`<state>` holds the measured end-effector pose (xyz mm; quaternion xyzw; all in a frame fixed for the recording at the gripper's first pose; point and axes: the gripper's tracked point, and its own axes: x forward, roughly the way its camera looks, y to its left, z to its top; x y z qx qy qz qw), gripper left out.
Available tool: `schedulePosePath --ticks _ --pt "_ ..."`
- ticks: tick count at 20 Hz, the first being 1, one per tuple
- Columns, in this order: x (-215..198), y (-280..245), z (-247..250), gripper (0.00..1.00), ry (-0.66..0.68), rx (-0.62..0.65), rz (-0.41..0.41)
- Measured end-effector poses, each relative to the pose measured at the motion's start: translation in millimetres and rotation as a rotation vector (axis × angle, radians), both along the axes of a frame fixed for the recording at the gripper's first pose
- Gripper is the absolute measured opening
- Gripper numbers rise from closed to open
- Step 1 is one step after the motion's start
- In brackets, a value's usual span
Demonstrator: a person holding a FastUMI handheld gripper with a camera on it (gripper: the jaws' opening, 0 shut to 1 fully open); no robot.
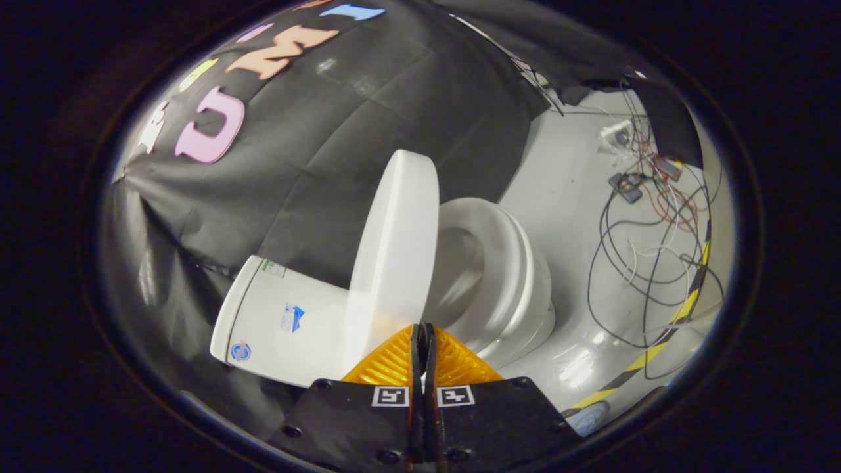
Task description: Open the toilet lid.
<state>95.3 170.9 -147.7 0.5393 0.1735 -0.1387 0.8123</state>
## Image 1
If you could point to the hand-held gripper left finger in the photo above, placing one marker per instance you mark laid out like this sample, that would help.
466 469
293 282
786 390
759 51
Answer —
358 420

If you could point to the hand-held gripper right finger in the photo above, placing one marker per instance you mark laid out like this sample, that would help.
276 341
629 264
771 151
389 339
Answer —
493 420

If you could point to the white toilet lid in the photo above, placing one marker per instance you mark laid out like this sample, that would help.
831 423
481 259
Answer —
394 249

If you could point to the white toilet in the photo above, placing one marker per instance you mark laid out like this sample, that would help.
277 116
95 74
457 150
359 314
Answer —
289 315

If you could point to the white toilet seat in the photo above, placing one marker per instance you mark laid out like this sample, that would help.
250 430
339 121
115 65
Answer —
502 263

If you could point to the blue round floor sticker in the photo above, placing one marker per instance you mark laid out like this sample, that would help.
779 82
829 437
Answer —
589 418

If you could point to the yellow black floor tape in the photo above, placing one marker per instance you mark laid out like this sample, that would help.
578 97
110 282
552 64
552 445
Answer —
686 305

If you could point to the small black electronic box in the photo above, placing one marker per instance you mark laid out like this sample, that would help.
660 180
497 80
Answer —
625 187

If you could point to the black backdrop cloth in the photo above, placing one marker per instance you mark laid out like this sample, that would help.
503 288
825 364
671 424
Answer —
341 151

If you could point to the small dark circuit board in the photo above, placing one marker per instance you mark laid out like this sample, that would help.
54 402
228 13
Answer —
668 169

